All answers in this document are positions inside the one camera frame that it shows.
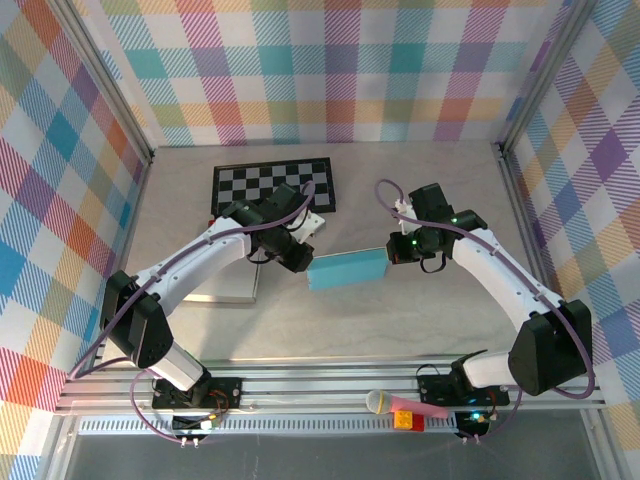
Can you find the white paper box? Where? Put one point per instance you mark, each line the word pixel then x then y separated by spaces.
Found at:
pixel 225 287

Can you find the blue paper box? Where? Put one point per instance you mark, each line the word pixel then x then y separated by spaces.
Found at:
pixel 345 270

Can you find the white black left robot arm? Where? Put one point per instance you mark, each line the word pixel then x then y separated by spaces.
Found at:
pixel 200 260

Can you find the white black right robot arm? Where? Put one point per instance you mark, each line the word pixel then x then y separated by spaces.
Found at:
pixel 500 270

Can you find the black white chessboard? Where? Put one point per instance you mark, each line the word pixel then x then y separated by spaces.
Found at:
pixel 250 180

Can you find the pink toy microphone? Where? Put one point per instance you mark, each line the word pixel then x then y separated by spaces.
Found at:
pixel 420 407

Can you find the yellow red toy brick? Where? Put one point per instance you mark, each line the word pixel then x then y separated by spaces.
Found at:
pixel 407 421

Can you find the small black circuit board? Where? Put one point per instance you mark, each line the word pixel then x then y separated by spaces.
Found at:
pixel 472 425
pixel 192 424

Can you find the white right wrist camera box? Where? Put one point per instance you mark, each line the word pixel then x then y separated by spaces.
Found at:
pixel 407 217

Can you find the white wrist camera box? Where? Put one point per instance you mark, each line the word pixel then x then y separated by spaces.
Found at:
pixel 310 225
pixel 407 217

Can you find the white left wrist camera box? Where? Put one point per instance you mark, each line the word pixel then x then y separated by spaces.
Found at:
pixel 310 225

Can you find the aluminium side rail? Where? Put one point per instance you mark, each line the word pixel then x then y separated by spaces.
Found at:
pixel 525 225

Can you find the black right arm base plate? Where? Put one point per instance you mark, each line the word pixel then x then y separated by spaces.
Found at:
pixel 437 392

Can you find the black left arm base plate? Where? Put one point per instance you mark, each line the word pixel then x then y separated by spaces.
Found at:
pixel 225 392

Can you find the aluminium corner post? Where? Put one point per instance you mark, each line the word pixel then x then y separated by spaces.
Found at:
pixel 542 75
pixel 107 80

